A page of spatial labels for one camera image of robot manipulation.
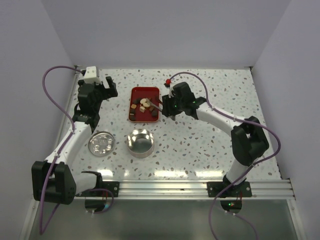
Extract round metal tin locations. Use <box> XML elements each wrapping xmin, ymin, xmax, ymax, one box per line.
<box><xmin>126</xmin><ymin>129</ymin><xmax>155</xmax><ymax>159</ymax></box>

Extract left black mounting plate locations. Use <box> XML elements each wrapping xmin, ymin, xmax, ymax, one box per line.
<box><xmin>75</xmin><ymin>181</ymin><xmax>120</xmax><ymax>198</ymax></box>

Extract red rectangular tray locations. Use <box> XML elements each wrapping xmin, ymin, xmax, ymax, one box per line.
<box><xmin>128</xmin><ymin>86</ymin><xmax>160</xmax><ymax>124</ymax></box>

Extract black mounting plate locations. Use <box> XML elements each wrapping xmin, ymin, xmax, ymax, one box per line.
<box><xmin>75</xmin><ymin>181</ymin><xmax>120</xmax><ymax>198</ymax></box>
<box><xmin>206</xmin><ymin>181</ymin><xmax>253</xmax><ymax>198</ymax></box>

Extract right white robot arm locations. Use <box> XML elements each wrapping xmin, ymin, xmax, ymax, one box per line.
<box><xmin>161</xmin><ymin>82</ymin><xmax>270</xmax><ymax>197</ymax></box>

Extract metal tongs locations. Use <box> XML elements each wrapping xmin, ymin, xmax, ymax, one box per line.
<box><xmin>146</xmin><ymin>98</ymin><xmax>163</xmax><ymax>112</ymax></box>

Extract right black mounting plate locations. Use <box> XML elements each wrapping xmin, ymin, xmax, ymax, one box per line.
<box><xmin>206</xmin><ymin>181</ymin><xmax>253</xmax><ymax>198</ymax></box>

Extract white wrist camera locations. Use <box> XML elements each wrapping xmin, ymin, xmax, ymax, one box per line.
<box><xmin>168</xmin><ymin>85</ymin><xmax>176</xmax><ymax>98</ymax></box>
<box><xmin>83</xmin><ymin>66</ymin><xmax>99</xmax><ymax>84</ymax></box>

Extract round metal tin lid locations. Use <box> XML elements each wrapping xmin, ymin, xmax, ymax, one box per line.
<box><xmin>87</xmin><ymin>131</ymin><xmax>115</xmax><ymax>157</ymax></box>

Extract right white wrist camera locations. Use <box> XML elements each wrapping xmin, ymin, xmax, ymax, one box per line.
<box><xmin>168</xmin><ymin>85</ymin><xmax>176</xmax><ymax>98</ymax></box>

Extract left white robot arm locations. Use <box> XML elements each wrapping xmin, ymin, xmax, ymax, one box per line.
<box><xmin>31</xmin><ymin>76</ymin><xmax>118</xmax><ymax>205</ymax></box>

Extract dark oval chocolate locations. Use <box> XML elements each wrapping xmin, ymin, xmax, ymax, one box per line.
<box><xmin>129</xmin><ymin>114</ymin><xmax>136</xmax><ymax>121</ymax></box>

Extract aluminium front rail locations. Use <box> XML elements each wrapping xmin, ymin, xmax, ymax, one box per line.
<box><xmin>74</xmin><ymin>177</ymin><xmax>297</xmax><ymax>201</ymax></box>

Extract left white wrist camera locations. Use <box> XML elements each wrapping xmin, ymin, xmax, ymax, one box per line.
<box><xmin>83</xmin><ymin>66</ymin><xmax>99</xmax><ymax>84</ymax></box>

